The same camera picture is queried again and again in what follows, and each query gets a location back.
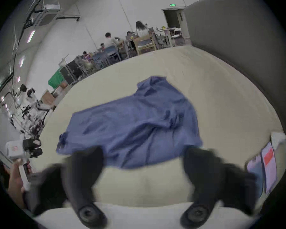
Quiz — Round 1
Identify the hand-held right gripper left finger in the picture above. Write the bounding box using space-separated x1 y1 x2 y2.
29 146 108 229

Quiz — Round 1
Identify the brown carton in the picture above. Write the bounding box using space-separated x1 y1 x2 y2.
41 89 57 107

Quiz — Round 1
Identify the card with red label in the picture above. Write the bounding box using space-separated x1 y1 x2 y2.
262 142 277 193

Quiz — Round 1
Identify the blue shirt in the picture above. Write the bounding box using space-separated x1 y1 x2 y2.
56 76 203 169

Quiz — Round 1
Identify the person's left hand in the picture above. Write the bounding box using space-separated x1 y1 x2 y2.
8 160 31 209

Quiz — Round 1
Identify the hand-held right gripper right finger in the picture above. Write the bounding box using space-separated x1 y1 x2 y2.
180 147 258 229

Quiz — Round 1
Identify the bed with beige sheet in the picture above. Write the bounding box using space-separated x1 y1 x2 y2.
38 45 286 208

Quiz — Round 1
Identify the white small box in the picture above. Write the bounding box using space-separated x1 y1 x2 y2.
270 132 286 150

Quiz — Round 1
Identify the blue flat pouch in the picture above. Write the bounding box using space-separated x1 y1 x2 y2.
246 155 264 198

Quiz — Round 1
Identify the blue chair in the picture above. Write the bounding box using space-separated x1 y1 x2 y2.
106 45 123 65

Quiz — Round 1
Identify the white robot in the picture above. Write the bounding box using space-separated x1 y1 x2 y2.
19 84 51 131

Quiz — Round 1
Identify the wooden chair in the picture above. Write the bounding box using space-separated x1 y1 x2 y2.
134 34 157 56

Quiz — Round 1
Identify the green cloth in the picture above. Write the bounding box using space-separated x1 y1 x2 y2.
48 71 65 89

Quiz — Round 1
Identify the white table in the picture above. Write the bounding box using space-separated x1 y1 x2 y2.
166 27 183 46

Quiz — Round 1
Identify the black cabinet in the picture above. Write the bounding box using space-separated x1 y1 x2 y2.
59 60 83 85

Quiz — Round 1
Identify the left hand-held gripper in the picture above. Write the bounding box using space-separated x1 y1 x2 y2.
6 138 43 191

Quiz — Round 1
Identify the grey padded headboard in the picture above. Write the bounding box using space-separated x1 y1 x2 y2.
184 0 286 138

